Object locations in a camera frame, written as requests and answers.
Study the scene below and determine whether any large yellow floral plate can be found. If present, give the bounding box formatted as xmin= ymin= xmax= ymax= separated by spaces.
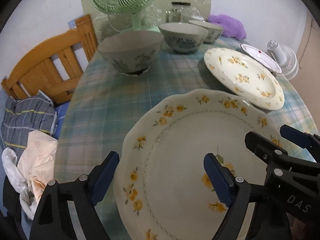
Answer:
xmin=113 ymin=89 xmax=288 ymax=239

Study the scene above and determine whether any medium yellow floral plate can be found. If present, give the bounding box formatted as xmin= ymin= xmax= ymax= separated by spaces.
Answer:
xmin=204 ymin=48 xmax=285 ymax=111

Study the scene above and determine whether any white plate red trim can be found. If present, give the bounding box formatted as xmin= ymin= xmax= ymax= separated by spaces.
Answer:
xmin=240 ymin=44 xmax=282 ymax=74

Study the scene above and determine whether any floral ceramic bowl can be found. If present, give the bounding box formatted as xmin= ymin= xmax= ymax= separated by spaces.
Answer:
xmin=189 ymin=20 xmax=224 ymax=44
xmin=97 ymin=31 xmax=164 ymax=75
xmin=159 ymin=22 xmax=208 ymax=54

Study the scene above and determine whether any cream crumpled cloth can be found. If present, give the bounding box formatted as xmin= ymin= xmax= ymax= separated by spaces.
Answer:
xmin=17 ymin=130 xmax=58 ymax=203

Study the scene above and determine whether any white standing fan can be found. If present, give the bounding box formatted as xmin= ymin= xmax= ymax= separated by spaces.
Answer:
xmin=266 ymin=40 xmax=299 ymax=81

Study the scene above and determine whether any plaid tablecloth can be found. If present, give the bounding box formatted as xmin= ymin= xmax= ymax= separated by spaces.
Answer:
xmin=53 ymin=36 xmax=316 ymax=240

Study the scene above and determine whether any blue plaid cloth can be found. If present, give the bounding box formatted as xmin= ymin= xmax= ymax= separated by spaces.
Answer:
xmin=1 ymin=90 xmax=57 ymax=156

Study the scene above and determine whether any purple plush pillow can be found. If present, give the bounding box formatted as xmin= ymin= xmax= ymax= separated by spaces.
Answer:
xmin=207 ymin=14 xmax=247 ymax=40

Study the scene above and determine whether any wooden chair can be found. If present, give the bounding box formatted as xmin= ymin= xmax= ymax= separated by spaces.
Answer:
xmin=1 ymin=14 xmax=98 ymax=105

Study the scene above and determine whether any glass jar black lid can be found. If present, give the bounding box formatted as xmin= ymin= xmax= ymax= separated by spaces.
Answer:
xmin=165 ymin=2 xmax=192 ymax=23

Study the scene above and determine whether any green patterned wall mat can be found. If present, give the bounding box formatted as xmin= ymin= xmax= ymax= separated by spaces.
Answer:
xmin=81 ymin=0 xmax=211 ymax=42

